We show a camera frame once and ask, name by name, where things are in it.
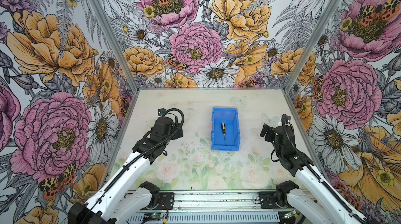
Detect black yellow screwdriver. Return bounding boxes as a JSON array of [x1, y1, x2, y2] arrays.
[[221, 122, 227, 146]]

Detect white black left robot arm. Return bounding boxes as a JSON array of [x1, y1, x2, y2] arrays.
[[68, 112, 185, 224]]

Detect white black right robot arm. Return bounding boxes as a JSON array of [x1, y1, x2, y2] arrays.
[[260, 123, 375, 224]]

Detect blue plastic bin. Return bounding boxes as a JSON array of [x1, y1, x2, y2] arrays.
[[211, 108, 241, 152]]

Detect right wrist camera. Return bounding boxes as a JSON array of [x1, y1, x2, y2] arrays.
[[280, 114, 291, 127]]

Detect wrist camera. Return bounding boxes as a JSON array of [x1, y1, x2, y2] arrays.
[[280, 114, 291, 127], [158, 108, 167, 116]]

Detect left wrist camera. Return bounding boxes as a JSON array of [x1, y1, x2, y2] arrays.
[[158, 108, 167, 116]]

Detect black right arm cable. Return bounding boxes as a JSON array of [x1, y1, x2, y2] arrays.
[[270, 114, 370, 224]]

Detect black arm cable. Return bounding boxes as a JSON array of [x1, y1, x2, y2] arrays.
[[81, 108, 185, 221], [270, 114, 370, 224]]

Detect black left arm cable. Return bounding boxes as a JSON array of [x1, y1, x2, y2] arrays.
[[81, 108, 185, 221]]

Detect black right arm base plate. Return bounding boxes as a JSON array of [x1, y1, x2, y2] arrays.
[[259, 191, 280, 209]]

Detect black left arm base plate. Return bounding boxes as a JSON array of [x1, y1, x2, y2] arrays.
[[148, 192, 175, 210]]

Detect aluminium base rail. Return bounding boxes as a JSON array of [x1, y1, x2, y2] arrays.
[[124, 190, 313, 224]]

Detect aluminium corner post right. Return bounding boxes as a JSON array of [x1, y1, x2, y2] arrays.
[[283, 0, 343, 92]]

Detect aluminium corner post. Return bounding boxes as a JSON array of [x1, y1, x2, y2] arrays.
[[88, 0, 139, 95], [283, 0, 343, 92]]

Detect aluminium corner post left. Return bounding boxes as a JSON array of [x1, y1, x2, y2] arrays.
[[88, 0, 139, 95]]

